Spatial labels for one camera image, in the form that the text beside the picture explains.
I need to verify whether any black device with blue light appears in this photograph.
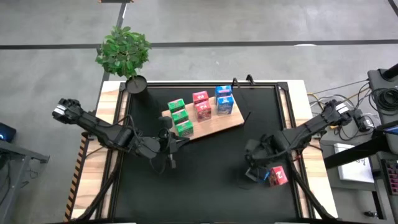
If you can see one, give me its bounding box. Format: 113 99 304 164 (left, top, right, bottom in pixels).
0 122 17 143

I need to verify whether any thin grey cable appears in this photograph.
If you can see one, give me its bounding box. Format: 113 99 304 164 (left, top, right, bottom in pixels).
310 79 371 96

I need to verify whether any white board with drawing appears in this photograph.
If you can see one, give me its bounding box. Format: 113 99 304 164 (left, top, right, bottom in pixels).
334 142 376 184

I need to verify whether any coiled black cable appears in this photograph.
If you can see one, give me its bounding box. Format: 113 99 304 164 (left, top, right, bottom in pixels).
371 88 398 113

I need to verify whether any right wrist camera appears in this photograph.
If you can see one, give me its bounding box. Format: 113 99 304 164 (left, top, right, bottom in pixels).
257 149 273 164

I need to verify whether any grey metal desk frame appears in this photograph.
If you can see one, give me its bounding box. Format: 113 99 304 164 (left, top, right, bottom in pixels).
0 139 50 224

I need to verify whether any wooden shelf with black frame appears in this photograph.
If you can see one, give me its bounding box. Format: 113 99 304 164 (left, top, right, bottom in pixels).
160 74 254 147

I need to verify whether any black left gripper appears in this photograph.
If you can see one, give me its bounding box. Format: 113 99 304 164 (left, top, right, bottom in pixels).
157 114 191 169

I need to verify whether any dark grey equipment cart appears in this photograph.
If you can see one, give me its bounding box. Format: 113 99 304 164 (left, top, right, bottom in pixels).
366 63 398 125

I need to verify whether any green potted plant, black pot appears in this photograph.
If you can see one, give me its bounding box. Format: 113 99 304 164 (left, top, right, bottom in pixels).
95 26 152 95

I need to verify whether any black metal stand bar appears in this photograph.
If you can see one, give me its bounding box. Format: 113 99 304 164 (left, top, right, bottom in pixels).
323 130 398 170

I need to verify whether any red Froot Loops cereal box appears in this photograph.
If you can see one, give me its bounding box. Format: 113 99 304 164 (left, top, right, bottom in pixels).
192 90 210 105
268 165 289 187
194 100 213 122

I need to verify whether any backlit black keyboard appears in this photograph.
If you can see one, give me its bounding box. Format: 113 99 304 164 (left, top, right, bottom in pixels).
381 158 398 196

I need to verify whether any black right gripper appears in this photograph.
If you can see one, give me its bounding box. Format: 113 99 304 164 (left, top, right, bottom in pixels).
244 134 282 181

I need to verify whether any green Apple Jacks cereal box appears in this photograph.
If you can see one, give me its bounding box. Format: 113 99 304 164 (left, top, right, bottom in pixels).
170 108 190 125
175 119 195 138
167 98 186 113

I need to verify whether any black power adapter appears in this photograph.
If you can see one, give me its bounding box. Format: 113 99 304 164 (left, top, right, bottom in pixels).
354 109 373 132

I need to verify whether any blue Rice Krispies cereal box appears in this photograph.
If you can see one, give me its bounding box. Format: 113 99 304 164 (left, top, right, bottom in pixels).
216 95 235 115
214 85 233 98
245 167 271 184

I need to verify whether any yellow black hazard tape strip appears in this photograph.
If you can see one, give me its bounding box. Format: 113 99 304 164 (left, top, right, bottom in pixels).
63 135 88 222

